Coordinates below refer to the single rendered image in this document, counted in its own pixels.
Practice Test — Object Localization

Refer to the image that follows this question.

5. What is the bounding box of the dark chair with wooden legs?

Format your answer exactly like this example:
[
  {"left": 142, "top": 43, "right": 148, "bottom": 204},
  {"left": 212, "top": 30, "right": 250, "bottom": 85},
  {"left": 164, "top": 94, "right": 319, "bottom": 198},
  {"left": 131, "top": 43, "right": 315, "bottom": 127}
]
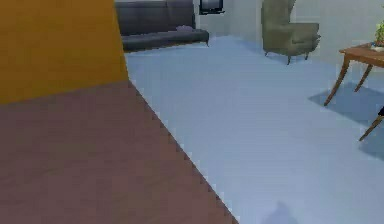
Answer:
[{"left": 358, "top": 105, "right": 384, "bottom": 142}]

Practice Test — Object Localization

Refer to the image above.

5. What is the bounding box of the olive green armchair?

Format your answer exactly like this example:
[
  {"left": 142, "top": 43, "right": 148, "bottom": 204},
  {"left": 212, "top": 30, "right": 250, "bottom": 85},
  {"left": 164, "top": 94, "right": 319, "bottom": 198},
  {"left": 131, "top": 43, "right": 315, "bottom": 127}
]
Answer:
[{"left": 260, "top": 0, "right": 322, "bottom": 65}]

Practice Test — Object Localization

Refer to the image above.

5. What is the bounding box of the brown wooden table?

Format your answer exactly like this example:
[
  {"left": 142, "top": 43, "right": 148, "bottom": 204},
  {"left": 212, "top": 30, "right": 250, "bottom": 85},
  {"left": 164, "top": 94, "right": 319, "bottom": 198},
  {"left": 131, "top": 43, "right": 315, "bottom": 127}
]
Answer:
[{"left": 323, "top": 42, "right": 384, "bottom": 107}]

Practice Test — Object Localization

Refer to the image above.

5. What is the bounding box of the small grey cushion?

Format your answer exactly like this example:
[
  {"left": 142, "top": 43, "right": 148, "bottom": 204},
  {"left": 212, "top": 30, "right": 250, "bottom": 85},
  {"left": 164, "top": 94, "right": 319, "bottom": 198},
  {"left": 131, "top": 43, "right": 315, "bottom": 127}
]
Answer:
[{"left": 175, "top": 24, "right": 195, "bottom": 33}]

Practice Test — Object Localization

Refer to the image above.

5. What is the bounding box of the black television set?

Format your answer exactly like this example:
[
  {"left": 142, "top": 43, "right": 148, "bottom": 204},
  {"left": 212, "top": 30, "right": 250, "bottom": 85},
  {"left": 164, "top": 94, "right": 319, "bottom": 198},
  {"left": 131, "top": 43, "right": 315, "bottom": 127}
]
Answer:
[{"left": 198, "top": 0, "right": 226, "bottom": 16}]

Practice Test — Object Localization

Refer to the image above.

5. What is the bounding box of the green house plant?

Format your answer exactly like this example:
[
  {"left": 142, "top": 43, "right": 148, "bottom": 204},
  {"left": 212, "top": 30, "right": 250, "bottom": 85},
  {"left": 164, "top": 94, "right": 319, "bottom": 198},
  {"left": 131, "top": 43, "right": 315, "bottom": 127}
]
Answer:
[{"left": 370, "top": 4, "right": 384, "bottom": 53}]

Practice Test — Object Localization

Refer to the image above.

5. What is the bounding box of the dark grey sofa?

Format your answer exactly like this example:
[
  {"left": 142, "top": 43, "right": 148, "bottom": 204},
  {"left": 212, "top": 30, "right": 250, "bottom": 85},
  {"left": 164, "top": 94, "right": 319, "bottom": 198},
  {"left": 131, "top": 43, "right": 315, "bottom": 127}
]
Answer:
[{"left": 114, "top": 0, "right": 211, "bottom": 53}]

